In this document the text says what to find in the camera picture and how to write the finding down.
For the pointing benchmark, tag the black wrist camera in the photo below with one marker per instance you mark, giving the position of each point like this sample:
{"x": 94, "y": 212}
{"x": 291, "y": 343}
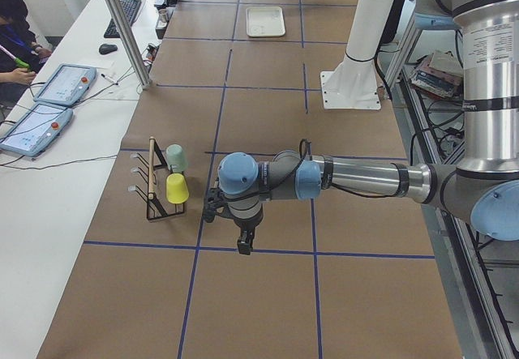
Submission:
{"x": 214, "y": 205}

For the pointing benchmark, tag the cream bear tray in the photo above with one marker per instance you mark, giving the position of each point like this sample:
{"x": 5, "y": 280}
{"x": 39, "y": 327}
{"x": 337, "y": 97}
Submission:
{"x": 265, "y": 21}

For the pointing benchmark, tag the stack of books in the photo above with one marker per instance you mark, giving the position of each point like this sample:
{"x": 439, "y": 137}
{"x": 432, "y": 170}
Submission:
{"x": 439, "y": 73}

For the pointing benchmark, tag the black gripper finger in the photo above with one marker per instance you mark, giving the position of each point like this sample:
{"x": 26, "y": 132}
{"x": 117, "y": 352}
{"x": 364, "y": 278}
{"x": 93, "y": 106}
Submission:
{"x": 247, "y": 247}
{"x": 241, "y": 246}

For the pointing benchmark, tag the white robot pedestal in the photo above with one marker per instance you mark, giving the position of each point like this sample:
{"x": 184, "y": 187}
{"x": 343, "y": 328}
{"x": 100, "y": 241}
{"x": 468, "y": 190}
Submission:
{"x": 353, "y": 85}

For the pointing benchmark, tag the person in dark clothes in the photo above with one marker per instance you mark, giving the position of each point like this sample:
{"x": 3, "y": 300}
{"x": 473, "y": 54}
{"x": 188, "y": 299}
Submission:
{"x": 21, "y": 56}

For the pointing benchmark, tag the near teach pendant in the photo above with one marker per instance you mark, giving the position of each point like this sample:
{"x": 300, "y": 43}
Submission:
{"x": 36, "y": 130}

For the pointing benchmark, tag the yellow cup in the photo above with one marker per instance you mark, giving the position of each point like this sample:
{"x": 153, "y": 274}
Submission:
{"x": 176, "y": 188}

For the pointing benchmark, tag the black wire cup rack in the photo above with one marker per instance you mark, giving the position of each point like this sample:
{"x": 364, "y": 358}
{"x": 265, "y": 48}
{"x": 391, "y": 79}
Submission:
{"x": 154, "y": 170}

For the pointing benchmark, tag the pale green cup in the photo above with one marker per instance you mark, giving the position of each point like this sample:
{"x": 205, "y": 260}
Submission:
{"x": 176, "y": 158}

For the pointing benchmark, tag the aluminium frame post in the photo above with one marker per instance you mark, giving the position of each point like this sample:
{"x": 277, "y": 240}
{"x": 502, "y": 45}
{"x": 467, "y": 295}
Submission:
{"x": 129, "y": 42}

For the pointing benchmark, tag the teach pendant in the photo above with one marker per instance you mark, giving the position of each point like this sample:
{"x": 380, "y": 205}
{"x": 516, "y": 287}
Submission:
{"x": 67, "y": 85}
{"x": 36, "y": 130}

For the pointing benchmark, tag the far teach pendant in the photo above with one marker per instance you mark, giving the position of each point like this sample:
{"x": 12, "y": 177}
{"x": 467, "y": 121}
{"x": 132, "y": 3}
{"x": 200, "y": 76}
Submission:
{"x": 67, "y": 85}

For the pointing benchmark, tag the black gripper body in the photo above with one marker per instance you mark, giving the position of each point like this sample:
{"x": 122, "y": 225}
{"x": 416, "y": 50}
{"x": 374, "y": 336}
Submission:
{"x": 246, "y": 228}

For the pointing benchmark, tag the black computer mouse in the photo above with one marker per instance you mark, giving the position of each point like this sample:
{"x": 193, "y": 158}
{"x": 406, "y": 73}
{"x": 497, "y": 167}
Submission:
{"x": 105, "y": 49}

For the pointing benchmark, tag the metal cup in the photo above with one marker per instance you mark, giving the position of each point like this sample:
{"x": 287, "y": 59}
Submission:
{"x": 163, "y": 16}

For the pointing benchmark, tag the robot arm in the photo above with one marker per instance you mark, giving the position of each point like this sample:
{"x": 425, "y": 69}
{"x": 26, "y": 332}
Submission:
{"x": 481, "y": 189}

